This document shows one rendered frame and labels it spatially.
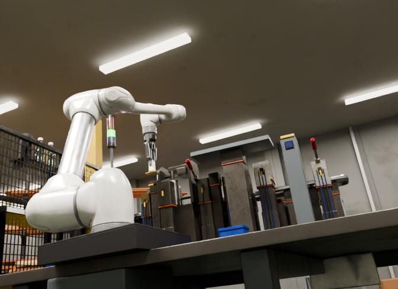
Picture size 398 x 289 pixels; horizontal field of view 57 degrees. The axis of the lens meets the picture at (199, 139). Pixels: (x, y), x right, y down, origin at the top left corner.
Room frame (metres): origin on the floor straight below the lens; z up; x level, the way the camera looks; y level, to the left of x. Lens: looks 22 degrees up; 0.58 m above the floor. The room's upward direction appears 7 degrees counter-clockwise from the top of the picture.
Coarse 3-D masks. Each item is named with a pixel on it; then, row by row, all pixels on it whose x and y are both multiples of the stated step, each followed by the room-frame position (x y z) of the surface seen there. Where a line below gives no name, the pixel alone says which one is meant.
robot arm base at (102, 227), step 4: (100, 224) 1.26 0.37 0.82; (104, 224) 1.26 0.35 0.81; (108, 224) 1.26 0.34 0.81; (112, 224) 1.26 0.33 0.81; (116, 224) 1.26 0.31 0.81; (120, 224) 1.27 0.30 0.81; (124, 224) 1.28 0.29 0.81; (92, 228) 1.28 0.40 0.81; (96, 228) 1.26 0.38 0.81; (100, 228) 1.26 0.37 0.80; (104, 228) 1.25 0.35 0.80; (108, 228) 1.25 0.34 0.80; (92, 232) 1.28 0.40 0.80
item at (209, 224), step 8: (200, 184) 1.77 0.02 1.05; (208, 184) 1.77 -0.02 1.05; (200, 192) 1.78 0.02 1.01; (208, 192) 1.76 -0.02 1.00; (200, 200) 1.78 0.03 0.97; (208, 200) 1.76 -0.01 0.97; (200, 208) 1.79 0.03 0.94; (208, 208) 1.78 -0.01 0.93; (208, 216) 1.78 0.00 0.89; (208, 224) 1.78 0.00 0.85; (208, 232) 1.78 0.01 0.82; (216, 232) 1.79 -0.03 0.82
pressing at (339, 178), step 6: (330, 180) 1.79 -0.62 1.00; (336, 180) 1.80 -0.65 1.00; (342, 180) 1.82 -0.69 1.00; (348, 180) 1.79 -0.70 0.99; (282, 186) 1.81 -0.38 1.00; (288, 186) 1.79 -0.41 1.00; (258, 192) 1.84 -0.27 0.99; (276, 192) 1.92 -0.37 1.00; (282, 192) 1.94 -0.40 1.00; (258, 198) 2.02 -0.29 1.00; (138, 216) 2.11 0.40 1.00
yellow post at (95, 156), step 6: (96, 126) 2.76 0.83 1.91; (96, 132) 2.76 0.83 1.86; (96, 138) 2.76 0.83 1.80; (90, 144) 2.76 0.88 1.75; (96, 144) 2.75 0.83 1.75; (90, 150) 2.76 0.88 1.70; (96, 150) 2.75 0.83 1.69; (90, 156) 2.76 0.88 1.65; (96, 156) 2.75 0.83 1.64; (90, 162) 2.76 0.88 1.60; (96, 162) 2.75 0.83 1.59; (90, 168) 2.76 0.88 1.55; (90, 174) 2.76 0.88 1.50
